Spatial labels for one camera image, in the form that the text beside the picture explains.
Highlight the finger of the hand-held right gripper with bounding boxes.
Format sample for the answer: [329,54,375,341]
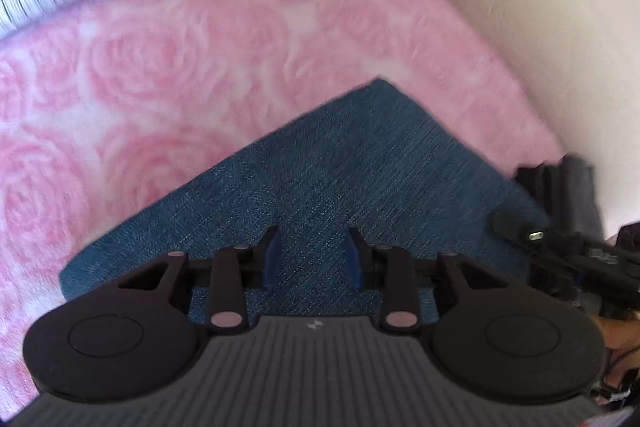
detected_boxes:
[489,212,552,249]

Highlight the blue denim jeans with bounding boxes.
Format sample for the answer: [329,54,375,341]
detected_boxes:
[59,78,553,327]

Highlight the pink rose-pattern blanket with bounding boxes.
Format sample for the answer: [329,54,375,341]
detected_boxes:
[0,0,568,410]

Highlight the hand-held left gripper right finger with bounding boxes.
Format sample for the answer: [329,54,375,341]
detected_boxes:
[346,227,507,334]

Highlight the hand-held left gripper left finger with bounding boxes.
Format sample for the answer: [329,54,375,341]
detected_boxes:
[116,225,281,334]

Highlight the person's right hand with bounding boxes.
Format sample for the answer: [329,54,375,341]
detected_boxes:
[592,316,640,365]

